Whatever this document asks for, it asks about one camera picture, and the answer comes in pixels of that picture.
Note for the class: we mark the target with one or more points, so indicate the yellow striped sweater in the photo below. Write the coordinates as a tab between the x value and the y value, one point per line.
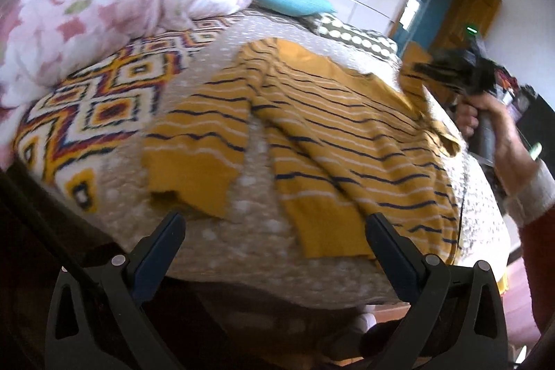
347	136

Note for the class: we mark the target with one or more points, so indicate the person's right forearm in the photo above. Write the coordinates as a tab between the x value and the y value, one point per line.
537	222

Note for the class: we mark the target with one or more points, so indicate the bed with dotted cover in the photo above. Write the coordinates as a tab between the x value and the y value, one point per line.
260	222

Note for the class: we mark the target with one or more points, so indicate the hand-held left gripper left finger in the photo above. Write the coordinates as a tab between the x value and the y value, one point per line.
160	251

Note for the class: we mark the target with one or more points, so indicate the pink floral quilt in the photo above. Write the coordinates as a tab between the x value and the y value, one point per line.
86	6

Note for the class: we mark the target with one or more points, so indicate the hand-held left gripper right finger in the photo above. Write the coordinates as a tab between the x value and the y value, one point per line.
392	259

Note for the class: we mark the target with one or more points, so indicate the black monitor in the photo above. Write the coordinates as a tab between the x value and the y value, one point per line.
540	114

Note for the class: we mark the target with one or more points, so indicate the person's right hand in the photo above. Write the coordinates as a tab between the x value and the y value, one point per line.
509	144

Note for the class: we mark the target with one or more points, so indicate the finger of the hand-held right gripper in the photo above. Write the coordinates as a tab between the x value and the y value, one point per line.
427	70

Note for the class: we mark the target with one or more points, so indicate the geometric patterned bed sheet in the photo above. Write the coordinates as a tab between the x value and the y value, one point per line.
108	92

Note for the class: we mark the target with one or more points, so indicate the olive dotted bolster pillow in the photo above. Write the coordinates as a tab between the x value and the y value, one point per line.
355	34

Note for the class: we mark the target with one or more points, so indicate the wooden door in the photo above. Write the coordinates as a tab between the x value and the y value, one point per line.
470	1

